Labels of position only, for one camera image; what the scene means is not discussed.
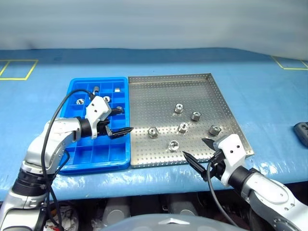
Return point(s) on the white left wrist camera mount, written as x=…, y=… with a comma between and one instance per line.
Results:
x=96, y=106

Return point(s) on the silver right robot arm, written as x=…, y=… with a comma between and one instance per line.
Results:
x=264, y=190

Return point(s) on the perforated stainless steel tray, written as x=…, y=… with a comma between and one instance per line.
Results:
x=156, y=101

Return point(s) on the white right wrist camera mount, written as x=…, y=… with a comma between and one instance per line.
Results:
x=233, y=146

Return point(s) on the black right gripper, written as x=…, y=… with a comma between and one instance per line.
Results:
x=217, y=166

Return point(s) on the black ribbed object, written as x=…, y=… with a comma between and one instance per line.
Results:
x=302, y=132

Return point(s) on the dark grey rounded shape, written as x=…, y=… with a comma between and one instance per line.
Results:
x=183, y=207
x=118, y=211

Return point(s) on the blue compartment tray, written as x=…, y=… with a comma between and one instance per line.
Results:
x=101, y=151

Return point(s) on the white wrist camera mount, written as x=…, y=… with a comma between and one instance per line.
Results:
x=233, y=146
x=96, y=106

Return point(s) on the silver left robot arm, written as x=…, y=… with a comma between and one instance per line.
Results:
x=60, y=130

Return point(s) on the blue table cover sheet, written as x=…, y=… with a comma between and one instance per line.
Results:
x=36, y=108

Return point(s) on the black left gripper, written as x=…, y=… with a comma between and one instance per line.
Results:
x=102, y=130

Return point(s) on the grey robot torso shell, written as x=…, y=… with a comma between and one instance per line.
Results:
x=173, y=226

